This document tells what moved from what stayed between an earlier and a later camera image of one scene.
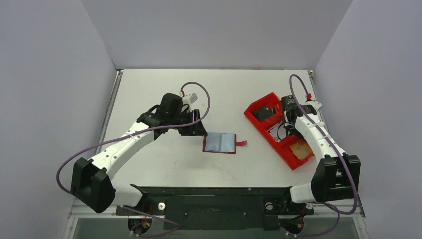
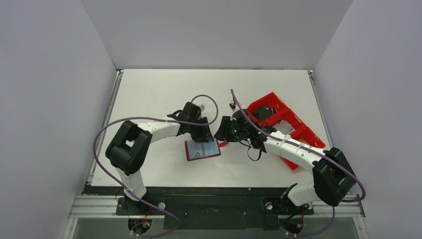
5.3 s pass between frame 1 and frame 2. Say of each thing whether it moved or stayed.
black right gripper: moved
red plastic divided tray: stayed
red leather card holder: moved
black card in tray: stayed
